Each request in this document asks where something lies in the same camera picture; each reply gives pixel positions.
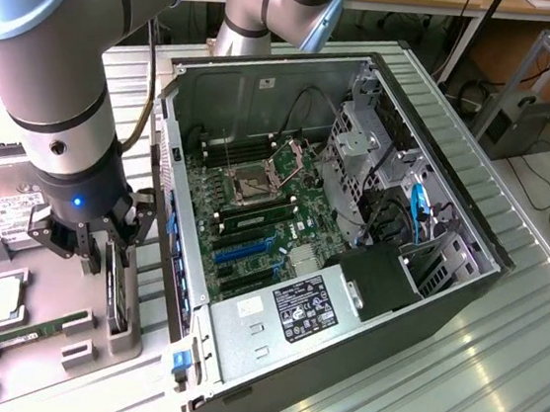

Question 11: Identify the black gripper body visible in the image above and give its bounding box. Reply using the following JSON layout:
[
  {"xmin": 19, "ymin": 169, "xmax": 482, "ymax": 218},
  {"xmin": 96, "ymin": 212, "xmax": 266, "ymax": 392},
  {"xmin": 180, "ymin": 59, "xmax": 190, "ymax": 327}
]
[{"xmin": 23, "ymin": 130, "xmax": 140, "ymax": 239}]

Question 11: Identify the blue card retention clip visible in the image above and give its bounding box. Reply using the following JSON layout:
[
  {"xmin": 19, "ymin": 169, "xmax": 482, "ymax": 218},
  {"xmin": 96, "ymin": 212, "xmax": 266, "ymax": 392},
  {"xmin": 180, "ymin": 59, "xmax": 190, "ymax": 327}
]
[{"xmin": 163, "ymin": 191, "xmax": 182, "ymax": 241}]

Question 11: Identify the green loose RAM stick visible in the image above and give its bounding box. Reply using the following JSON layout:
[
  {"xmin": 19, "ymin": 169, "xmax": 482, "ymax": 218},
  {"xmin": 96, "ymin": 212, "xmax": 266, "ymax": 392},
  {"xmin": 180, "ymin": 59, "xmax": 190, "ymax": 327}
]
[{"xmin": 0, "ymin": 311, "xmax": 69, "ymax": 363}]

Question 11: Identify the blue expansion slot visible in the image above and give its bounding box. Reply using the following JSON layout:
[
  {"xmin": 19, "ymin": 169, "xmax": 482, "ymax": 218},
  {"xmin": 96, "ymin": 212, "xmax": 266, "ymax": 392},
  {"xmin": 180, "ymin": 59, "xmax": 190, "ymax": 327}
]
[{"xmin": 211, "ymin": 238, "xmax": 275, "ymax": 272}]

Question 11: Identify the long black expansion slot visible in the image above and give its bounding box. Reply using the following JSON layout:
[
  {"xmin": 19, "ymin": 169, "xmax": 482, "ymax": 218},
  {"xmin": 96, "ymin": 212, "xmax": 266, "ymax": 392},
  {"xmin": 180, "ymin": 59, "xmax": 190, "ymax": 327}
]
[
  {"xmin": 219, "ymin": 259, "xmax": 275, "ymax": 289},
  {"xmin": 209, "ymin": 225, "xmax": 275, "ymax": 260},
  {"xmin": 218, "ymin": 269, "xmax": 276, "ymax": 300}
]

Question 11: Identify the thin metal locking lever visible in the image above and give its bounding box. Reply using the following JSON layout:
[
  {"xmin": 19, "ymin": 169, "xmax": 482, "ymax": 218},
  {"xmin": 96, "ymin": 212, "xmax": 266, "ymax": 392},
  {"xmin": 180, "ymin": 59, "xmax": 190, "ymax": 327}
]
[{"xmin": 216, "ymin": 127, "xmax": 241, "ymax": 183}]

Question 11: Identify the CPU socket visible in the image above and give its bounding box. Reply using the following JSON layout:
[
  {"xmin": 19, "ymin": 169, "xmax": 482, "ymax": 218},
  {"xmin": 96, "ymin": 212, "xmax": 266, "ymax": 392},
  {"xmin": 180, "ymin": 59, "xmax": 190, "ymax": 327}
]
[{"xmin": 226, "ymin": 159, "xmax": 279, "ymax": 210}]

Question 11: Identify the installed RAM stick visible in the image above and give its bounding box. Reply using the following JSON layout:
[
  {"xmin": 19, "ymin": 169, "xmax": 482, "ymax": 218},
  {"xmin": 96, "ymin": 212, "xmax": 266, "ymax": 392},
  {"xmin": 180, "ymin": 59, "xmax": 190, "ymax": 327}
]
[{"xmin": 214, "ymin": 198, "xmax": 298, "ymax": 243}]

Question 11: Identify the black RAM slot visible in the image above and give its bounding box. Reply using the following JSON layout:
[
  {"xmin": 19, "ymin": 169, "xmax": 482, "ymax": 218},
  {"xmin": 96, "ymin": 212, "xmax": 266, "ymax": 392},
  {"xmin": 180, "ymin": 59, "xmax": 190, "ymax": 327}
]
[
  {"xmin": 200, "ymin": 127, "xmax": 272, "ymax": 164},
  {"xmin": 233, "ymin": 194, "xmax": 295, "ymax": 225},
  {"xmin": 239, "ymin": 187, "xmax": 291, "ymax": 216},
  {"xmin": 199, "ymin": 138, "xmax": 271, "ymax": 175}
]

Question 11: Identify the grey parts rack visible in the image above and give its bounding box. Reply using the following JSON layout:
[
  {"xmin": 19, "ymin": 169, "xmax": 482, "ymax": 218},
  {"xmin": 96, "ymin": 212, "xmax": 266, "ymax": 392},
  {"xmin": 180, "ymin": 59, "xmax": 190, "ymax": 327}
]
[{"xmin": 0, "ymin": 154, "xmax": 195, "ymax": 412}]

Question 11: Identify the blue case latch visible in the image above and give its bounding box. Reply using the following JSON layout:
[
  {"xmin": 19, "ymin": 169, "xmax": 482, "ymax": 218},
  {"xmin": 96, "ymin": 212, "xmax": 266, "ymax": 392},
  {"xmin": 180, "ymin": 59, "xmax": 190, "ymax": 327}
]
[{"xmin": 170, "ymin": 347, "xmax": 194, "ymax": 375}]

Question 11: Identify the open black PC case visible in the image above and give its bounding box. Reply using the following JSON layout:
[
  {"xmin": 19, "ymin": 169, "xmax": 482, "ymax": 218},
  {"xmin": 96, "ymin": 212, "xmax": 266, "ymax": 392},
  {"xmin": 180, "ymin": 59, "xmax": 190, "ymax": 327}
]
[{"xmin": 115, "ymin": 27, "xmax": 539, "ymax": 412}]

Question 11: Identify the metal socket cover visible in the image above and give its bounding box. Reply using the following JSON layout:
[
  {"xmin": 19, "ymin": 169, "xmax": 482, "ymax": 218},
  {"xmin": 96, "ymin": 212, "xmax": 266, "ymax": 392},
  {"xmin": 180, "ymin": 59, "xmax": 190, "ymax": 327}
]
[{"xmin": 263, "ymin": 134, "xmax": 314, "ymax": 182}]

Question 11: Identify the green motherboard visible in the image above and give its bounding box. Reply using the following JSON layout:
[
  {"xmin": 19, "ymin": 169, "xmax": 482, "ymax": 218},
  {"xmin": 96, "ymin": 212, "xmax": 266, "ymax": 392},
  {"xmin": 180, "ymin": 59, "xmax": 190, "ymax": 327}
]
[{"xmin": 165, "ymin": 120, "xmax": 345, "ymax": 313}]

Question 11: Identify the silver chipset heat sink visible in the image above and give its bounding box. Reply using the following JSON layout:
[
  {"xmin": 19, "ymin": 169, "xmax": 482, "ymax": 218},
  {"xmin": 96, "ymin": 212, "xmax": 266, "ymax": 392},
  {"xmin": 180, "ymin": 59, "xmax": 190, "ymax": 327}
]
[{"xmin": 286, "ymin": 242, "xmax": 324, "ymax": 278}]

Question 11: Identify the silver power supply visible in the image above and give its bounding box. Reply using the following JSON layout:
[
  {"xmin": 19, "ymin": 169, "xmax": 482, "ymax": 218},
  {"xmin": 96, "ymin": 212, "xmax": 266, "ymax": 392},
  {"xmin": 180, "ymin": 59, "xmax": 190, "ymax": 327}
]
[{"xmin": 199, "ymin": 251, "xmax": 374, "ymax": 401}]

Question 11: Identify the perforated metal disk bay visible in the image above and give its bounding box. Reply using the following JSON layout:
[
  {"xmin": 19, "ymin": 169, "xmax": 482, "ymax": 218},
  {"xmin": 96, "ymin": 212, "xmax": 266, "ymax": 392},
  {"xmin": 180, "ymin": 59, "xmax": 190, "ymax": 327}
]
[{"xmin": 317, "ymin": 97, "xmax": 403, "ymax": 221}]

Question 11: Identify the grey slotted disk bay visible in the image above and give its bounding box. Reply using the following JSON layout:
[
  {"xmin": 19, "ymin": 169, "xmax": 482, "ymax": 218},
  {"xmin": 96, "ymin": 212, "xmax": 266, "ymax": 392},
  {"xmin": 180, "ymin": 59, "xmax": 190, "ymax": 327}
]
[{"xmin": 392, "ymin": 223, "xmax": 498, "ymax": 307}]

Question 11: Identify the black box device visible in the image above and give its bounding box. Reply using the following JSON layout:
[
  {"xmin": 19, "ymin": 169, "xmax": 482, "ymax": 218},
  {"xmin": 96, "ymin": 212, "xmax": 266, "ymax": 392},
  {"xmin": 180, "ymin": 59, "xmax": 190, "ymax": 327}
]
[{"xmin": 475, "ymin": 87, "xmax": 550, "ymax": 168}]

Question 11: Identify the olive robot cable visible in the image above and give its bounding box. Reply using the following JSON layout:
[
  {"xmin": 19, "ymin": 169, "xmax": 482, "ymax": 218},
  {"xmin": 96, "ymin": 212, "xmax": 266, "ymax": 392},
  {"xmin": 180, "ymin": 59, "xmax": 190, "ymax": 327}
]
[{"xmin": 120, "ymin": 14, "xmax": 169, "ymax": 156}]

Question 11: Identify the black arched wire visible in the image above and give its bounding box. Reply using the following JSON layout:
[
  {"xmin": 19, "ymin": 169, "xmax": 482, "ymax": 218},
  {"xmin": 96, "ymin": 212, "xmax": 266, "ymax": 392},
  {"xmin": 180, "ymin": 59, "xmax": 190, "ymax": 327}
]
[{"xmin": 278, "ymin": 81, "xmax": 343, "ymax": 145}]

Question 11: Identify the black wire bundle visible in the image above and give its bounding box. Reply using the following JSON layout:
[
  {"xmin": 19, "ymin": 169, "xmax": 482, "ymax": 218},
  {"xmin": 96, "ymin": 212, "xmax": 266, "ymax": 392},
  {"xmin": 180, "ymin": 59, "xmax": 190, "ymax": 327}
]
[{"xmin": 354, "ymin": 183, "xmax": 459, "ymax": 260}]

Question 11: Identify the blue data wire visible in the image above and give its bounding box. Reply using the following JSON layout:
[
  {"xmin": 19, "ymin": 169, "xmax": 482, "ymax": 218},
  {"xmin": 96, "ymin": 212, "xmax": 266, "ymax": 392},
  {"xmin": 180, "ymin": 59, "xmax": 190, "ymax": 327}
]
[{"xmin": 403, "ymin": 180, "xmax": 433, "ymax": 248}]

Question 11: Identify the coiled black cable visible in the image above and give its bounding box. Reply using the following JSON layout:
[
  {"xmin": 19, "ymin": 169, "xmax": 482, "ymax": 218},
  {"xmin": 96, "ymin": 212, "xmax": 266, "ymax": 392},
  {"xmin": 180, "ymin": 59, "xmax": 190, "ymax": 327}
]
[{"xmin": 456, "ymin": 76, "xmax": 493, "ymax": 116}]

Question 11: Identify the black floor cable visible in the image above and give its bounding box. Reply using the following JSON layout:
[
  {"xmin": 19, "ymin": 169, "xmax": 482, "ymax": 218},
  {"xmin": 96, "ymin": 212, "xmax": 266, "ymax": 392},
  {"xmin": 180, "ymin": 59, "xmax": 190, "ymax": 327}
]
[{"xmin": 500, "ymin": 156, "xmax": 550, "ymax": 226}]

